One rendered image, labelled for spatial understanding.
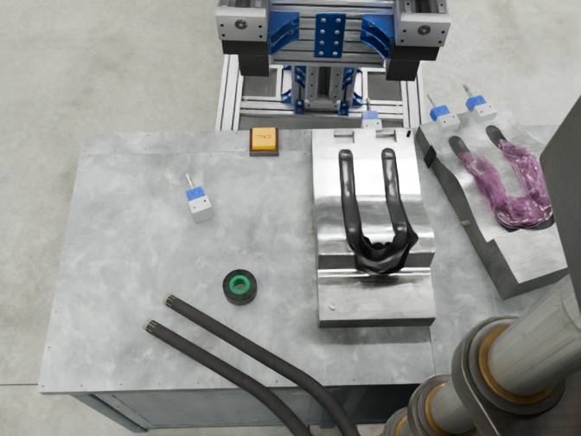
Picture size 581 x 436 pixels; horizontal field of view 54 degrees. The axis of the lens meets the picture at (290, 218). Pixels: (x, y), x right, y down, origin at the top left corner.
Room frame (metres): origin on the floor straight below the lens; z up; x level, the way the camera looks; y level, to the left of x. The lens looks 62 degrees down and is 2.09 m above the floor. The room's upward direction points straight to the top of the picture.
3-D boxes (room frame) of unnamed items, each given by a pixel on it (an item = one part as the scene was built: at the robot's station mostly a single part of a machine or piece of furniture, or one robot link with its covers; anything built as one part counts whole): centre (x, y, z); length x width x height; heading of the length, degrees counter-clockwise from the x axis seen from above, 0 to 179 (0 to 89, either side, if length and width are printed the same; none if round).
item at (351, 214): (0.67, -0.20, 0.92); 0.35 x 0.16 x 0.09; 1
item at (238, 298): (0.50, 0.12, 0.82); 0.08 x 0.08 x 0.04
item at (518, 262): (0.75, -0.55, 0.86); 0.50 x 0.26 x 0.11; 18
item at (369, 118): (0.99, -0.22, 0.83); 0.13 x 0.05 x 0.05; 1
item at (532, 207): (0.75, -0.54, 0.90); 0.26 x 0.18 x 0.08; 18
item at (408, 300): (0.66, -0.19, 0.87); 0.50 x 0.26 x 0.14; 1
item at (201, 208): (0.75, 0.24, 0.83); 0.13 x 0.05 x 0.05; 23
